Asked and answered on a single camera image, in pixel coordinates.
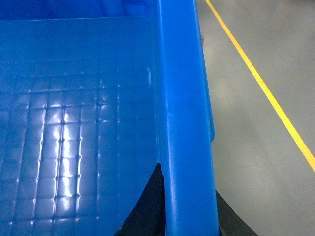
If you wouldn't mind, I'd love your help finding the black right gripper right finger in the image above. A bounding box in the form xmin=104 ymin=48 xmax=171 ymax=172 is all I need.
xmin=216 ymin=191 xmax=258 ymax=236

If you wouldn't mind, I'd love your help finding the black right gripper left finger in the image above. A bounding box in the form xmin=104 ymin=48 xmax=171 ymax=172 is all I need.
xmin=115 ymin=163 xmax=165 ymax=236

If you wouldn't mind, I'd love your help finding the large blue plastic crate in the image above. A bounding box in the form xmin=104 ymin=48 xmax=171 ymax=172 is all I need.
xmin=0 ymin=0 xmax=220 ymax=236

